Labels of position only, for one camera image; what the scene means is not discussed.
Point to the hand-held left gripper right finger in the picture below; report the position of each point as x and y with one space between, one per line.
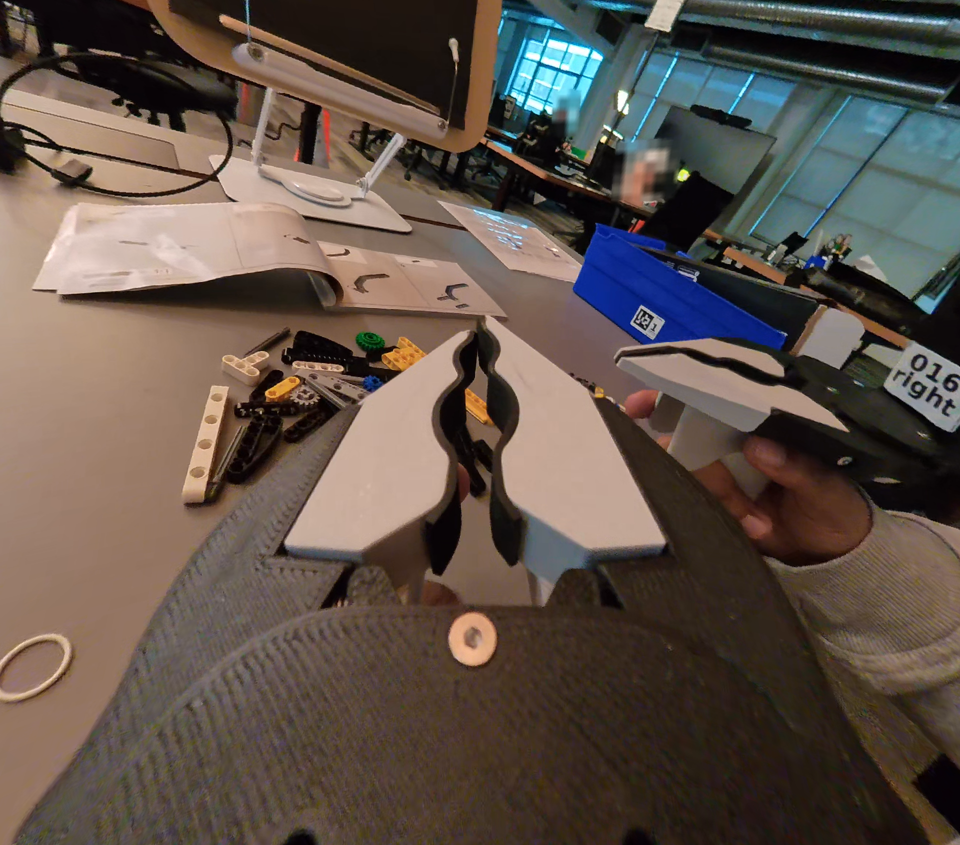
577 477

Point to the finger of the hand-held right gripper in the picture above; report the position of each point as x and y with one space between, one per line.
720 348
742 406

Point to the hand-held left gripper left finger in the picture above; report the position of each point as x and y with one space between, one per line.
375 470

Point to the pile of large lego pieces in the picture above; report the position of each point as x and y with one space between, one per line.
251 444

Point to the person's right forearm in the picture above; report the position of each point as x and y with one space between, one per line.
885 605

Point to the person's right hand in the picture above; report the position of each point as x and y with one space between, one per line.
810 507

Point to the blue plastic bin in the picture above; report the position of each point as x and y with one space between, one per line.
637 290

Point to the large display screen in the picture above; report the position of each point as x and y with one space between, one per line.
720 162

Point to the black computer monitor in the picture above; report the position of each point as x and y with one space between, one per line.
604 166

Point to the printed paper sheet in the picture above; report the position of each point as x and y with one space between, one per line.
510 237

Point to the wooden office desk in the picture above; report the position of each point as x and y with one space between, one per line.
547 174

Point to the open instruction booklet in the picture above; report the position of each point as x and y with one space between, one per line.
150 245

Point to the white rubber band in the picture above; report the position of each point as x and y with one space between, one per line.
45 636

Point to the silver ventilation duct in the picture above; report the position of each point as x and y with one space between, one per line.
787 16

